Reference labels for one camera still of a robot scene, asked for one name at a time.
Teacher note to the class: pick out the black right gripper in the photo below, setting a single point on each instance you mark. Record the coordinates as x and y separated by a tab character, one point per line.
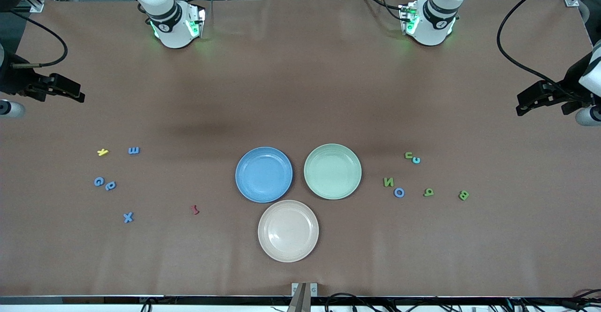
12	78

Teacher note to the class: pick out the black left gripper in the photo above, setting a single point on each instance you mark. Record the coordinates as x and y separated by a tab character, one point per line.
573	81

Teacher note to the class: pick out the blue letter G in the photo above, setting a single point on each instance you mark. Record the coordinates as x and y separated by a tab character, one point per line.
96	181

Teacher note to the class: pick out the blue letter E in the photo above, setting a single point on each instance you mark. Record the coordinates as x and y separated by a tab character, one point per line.
134	150

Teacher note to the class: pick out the blue letter P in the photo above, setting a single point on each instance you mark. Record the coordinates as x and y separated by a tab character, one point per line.
111	186

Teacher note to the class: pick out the green letter B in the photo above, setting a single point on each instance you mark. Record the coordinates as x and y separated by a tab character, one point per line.
463	195

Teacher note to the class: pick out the blue letter X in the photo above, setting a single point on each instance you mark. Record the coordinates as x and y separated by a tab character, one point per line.
128	217

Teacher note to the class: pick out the green letter P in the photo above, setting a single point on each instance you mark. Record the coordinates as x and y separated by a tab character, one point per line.
428	192

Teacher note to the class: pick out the green letter N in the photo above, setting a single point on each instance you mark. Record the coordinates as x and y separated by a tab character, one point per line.
389	182

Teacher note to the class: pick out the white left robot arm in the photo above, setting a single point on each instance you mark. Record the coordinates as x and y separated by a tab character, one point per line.
429	30

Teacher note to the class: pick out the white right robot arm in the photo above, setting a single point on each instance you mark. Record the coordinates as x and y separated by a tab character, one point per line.
171	33

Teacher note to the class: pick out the yellow letter K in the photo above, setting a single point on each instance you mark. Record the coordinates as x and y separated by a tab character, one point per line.
102	152

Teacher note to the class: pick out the blue letter O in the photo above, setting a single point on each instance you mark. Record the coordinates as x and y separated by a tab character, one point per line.
396	193

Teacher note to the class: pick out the red letter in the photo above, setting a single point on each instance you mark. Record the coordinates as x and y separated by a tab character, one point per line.
195	210

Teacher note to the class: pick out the blue plate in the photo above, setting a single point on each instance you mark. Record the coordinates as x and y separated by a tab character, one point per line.
264	180

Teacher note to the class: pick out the green plate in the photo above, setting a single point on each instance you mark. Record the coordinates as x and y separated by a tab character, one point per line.
332	171

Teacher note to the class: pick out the brown paper table cover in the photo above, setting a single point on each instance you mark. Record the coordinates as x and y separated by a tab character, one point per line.
300	91

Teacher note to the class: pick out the beige plate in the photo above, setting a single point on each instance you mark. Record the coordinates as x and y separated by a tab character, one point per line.
288	231

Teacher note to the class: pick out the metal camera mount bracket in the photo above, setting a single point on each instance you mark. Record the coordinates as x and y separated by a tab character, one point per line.
304	293

